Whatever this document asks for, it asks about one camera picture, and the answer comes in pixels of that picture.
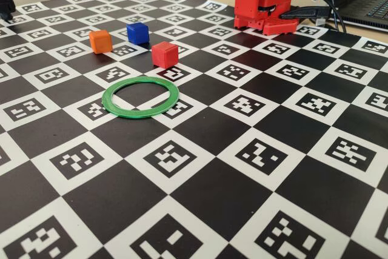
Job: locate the blue cube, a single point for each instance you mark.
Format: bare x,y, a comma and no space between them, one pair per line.
138,33

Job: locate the red cube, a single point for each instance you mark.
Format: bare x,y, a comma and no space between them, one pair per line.
163,55

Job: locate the orange cube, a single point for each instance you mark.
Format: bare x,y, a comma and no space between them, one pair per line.
101,42

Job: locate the black flat adapter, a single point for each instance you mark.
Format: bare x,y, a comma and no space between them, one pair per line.
306,12

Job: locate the small grey plug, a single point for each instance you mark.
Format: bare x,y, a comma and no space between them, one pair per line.
320,22

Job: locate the black clamp stand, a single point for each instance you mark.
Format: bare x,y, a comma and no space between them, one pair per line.
6,1

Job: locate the checkerboard marker mat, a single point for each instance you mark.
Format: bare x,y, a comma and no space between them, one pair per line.
212,180

